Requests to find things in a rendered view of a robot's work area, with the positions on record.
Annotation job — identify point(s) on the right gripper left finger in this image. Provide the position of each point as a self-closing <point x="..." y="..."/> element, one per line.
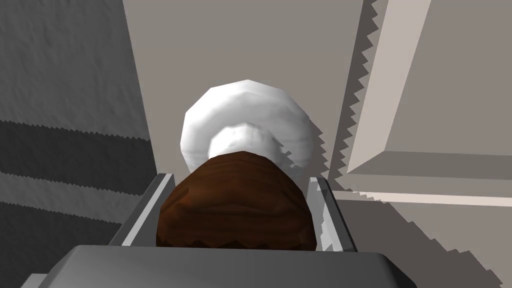
<point x="140" y="216"/>

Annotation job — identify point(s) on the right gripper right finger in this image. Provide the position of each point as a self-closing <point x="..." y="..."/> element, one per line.
<point x="331" y="216"/>

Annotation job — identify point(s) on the brown and white door knob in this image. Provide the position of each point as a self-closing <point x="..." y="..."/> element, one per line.
<point x="240" y="168"/>

